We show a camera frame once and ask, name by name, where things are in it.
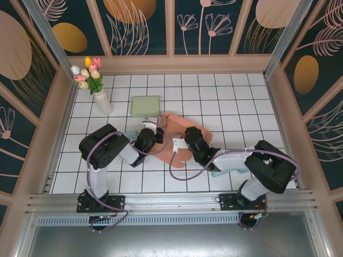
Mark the aluminium mounting rail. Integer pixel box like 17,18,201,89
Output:
25,189,319,215

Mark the grey slotted cable duct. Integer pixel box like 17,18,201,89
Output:
36,213,242,227

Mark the green paper box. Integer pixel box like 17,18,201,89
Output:
130,95,162,119

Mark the artificial tulip bouquet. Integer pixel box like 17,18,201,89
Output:
70,56,105,95

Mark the grey metal sheet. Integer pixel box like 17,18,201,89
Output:
16,226,330,257

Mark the aluminium frame post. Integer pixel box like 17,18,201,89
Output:
262,0,315,80
21,0,73,71

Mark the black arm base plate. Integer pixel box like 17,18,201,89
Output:
219,192,268,212
77,194,126,214

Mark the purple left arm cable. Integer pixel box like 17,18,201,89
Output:
85,119,166,233

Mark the arm base electronics with wires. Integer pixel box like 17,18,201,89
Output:
88,214,118,234
237,211,270,231

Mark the light blue toy rake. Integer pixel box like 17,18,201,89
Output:
211,168,249,178

